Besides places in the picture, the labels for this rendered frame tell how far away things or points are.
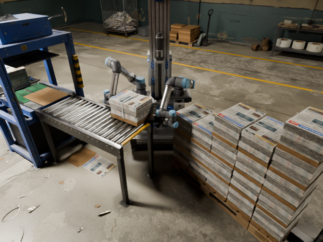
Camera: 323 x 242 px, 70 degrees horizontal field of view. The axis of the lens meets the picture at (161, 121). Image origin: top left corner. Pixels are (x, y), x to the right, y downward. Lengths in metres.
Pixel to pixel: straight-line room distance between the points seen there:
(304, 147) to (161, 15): 2.01
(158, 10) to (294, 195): 2.27
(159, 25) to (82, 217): 2.31
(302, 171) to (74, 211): 2.20
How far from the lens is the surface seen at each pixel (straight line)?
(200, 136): 2.42
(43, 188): 3.19
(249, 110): 2.32
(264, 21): 8.74
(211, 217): 2.66
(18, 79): 3.80
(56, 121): 2.78
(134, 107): 2.31
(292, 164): 1.92
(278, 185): 2.10
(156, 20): 2.91
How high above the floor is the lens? 2.15
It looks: 33 degrees down
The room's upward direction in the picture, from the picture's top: straight up
